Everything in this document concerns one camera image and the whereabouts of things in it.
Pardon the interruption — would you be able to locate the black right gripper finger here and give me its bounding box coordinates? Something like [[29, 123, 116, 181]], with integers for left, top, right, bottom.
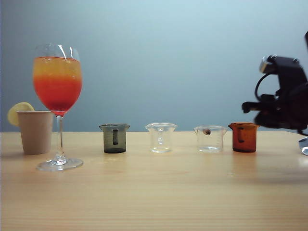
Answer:
[[241, 101, 268, 114], [253, 111, 281, 128]]

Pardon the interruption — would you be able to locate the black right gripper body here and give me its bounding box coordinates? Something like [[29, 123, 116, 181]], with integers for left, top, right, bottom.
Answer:
[[259, 83, 308, 135]]

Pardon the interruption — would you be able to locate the amber measuring cup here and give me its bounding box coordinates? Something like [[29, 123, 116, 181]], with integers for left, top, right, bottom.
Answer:
[[227, 122, 261, 153]]

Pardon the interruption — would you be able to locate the clear measuring cup brown spot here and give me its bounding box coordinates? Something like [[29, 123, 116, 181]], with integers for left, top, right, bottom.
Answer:
[[193, 125, 229, 153]]

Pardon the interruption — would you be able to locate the dark grey measuring cup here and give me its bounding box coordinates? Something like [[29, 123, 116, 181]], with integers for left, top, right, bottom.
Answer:
[[98, 123, 131, 154]]

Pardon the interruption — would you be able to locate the beige paper cup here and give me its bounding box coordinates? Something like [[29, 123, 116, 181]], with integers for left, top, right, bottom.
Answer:
[[16, 110, 54, 155]]

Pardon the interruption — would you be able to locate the silver foil piece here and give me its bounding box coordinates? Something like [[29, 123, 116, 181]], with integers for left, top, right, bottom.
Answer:
[[297, 136, 308, 156]]

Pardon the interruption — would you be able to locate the wine glass with juice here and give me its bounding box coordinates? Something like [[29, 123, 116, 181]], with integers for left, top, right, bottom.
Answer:
[[32, 44, 84, 172]]

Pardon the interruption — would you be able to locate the yellow lemon slice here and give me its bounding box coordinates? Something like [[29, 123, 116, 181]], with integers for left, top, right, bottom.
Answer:
[[7, 102, 35, 127]]

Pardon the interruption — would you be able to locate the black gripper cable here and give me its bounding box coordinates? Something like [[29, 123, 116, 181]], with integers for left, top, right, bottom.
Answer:
[[254, 72, 280, 100]]

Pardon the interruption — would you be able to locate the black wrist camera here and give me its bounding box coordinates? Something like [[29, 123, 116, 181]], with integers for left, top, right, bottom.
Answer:
[[259, 54, 308, 97]]

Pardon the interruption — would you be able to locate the clear measuring cup with handle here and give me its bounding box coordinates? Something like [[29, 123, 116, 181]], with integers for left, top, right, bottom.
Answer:
[[145, 123, 178, 154]]

